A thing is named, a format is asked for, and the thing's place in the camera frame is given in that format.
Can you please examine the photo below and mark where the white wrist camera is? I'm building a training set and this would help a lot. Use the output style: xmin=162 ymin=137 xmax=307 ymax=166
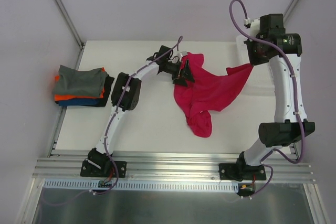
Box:
xmin=244 ymin=17 xmax=260 ymax=29
xmin=172 ymin=51 xmax=187 ymax=63

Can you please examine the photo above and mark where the blue folded t shirt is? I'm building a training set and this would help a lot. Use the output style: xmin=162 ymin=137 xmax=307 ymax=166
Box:
xmin=56 ymin=99 xmax=100 ymax=106

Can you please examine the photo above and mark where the aluminium mounting rail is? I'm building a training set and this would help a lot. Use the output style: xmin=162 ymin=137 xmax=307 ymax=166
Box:
xmin=33 ymin=150 xmax=317 ymax=184

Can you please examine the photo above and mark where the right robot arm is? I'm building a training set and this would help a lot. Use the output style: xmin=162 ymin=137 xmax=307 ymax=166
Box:
xmin=219 ymin=14 xmax=316 ymax=182

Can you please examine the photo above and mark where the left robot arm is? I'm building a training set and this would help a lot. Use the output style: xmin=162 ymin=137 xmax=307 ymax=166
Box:
xmin=80 ymin=45 xmax=195 ymax=178

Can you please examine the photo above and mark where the white plastic basket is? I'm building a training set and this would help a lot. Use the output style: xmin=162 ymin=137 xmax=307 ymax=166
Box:
xmin=236 ymin=35 xmax=275 ymax=96

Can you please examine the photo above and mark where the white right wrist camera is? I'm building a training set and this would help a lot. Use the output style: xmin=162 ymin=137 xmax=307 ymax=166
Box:
xmin=244 ymin=17 xmax=260 ymax=29

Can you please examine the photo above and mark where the orange folded t shirt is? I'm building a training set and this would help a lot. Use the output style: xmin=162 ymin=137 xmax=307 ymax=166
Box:
xmin=54 ymin=68 xmax=107 ymax=103

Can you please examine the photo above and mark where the black folded t shirt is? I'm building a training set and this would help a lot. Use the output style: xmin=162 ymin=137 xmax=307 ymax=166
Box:
xmin=93 ymin=75 xmax=114 ymax=108

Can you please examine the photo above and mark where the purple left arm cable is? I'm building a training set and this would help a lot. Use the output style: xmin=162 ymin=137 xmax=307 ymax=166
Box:
xmin=41 ymin=36 xmax=184 ymax=206

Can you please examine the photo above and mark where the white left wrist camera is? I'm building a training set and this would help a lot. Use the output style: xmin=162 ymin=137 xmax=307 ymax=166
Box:
xmin=172 ymin=51 xmax=187 ymax=63

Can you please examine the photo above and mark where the pink t shirt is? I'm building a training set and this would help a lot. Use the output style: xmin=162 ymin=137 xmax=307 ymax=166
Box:
xmin=174 ymin=52 xmax=253 ymax=138

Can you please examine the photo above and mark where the white slotted cable duct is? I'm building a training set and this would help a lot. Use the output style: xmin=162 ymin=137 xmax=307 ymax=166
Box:
xmin=44 ymin=179 xmax=238 ymax=193

